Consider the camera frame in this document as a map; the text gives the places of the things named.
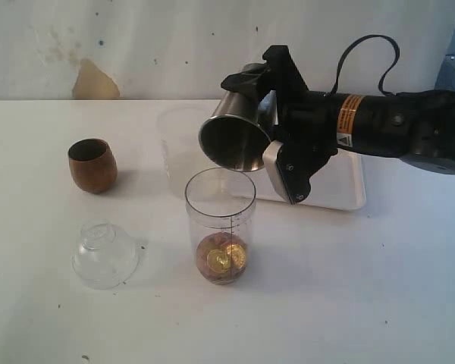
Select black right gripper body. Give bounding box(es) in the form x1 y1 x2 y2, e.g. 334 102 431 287
261 45 342 190

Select stainless steel cup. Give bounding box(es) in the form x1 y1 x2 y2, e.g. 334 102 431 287
198 63 281 172

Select gold foil-wrapped chocolate coins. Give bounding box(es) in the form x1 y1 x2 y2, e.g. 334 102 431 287
196 232 248 285

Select brown wooden cup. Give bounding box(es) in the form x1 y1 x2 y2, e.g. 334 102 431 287
67 138 118 193

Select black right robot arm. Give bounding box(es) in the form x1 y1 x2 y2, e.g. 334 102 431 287
199 45 455 204

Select clear plastic shaker cup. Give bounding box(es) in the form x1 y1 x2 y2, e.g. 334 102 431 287
184 167 257 286

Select clear plastic shaker lid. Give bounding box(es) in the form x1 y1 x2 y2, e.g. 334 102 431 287
71 219 140 290

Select white rectangular tray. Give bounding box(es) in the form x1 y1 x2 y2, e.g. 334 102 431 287
229 155 367 212

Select translucent plastic beaker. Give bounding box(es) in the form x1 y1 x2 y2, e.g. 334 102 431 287
157 105 215 199

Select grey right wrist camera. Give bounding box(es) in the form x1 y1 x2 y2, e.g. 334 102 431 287
262 140 311 205

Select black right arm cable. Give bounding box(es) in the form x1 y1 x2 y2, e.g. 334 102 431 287
328 34 400 98

